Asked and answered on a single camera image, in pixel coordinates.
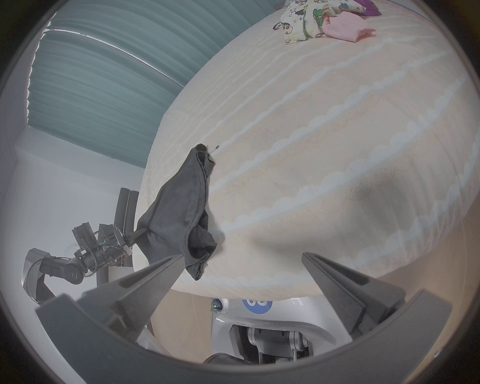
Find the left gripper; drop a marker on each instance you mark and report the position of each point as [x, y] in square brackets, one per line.
[122, 249]

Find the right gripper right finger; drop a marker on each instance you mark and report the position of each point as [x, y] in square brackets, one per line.
[345, 292]

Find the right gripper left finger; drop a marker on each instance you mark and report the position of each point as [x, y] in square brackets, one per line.
[150, 292]

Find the black T-shirt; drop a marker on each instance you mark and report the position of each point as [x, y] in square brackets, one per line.
[176, 210]

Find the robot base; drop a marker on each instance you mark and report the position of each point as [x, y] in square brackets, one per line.
[285, 311]

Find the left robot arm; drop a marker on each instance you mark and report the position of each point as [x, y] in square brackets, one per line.
[60, 266]

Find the black slatted chair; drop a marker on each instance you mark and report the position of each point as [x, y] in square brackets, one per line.
[125, 210]

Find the bed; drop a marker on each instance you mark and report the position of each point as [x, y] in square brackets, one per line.
[337, 150]

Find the pink garment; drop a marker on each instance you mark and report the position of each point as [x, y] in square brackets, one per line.
[345, 26]

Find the white printed pyjama top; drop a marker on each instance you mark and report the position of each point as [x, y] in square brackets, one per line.
[300, 22]

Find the purple garment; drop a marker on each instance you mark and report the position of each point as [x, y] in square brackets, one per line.
[369, 7]

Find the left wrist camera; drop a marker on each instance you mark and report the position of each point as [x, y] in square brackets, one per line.
[84, 236]

